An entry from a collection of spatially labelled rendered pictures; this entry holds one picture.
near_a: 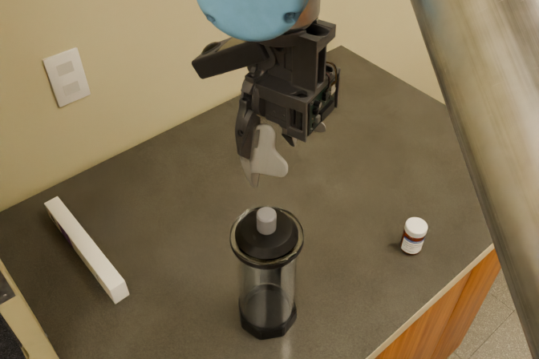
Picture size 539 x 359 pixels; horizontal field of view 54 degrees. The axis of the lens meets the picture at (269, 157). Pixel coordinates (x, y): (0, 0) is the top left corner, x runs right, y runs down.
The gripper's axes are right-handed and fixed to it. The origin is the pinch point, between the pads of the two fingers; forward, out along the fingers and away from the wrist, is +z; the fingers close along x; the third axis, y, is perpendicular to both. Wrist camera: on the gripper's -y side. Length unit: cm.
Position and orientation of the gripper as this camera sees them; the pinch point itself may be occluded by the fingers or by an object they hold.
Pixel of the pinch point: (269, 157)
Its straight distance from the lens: 65.3
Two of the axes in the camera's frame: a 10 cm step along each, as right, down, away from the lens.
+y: 8.3, 3.7, -4.2
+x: 5.6, -5.9, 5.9
